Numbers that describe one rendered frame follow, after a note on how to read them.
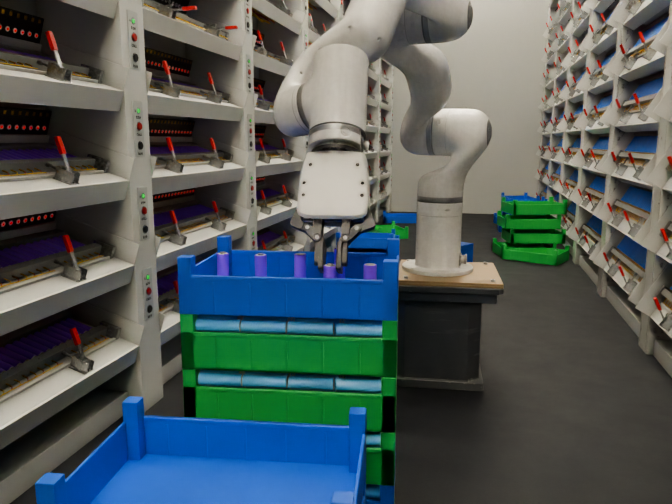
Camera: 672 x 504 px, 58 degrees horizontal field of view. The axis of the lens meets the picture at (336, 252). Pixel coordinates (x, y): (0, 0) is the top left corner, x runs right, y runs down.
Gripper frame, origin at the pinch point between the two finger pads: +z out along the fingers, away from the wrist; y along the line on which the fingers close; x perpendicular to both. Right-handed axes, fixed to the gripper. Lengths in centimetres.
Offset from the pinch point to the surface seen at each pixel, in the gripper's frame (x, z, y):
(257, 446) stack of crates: 4.2, 25.4, 7.5
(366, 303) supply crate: 1.9, 6.7, -5.3
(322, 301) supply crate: 2.0, 6.6, 0.6
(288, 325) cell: -0.4, 9.7, 5.5
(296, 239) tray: -180, -53, 38
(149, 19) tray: -36, -65, 50
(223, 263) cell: -5.5, 0.0, 17.0
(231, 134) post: -98, -66, 47
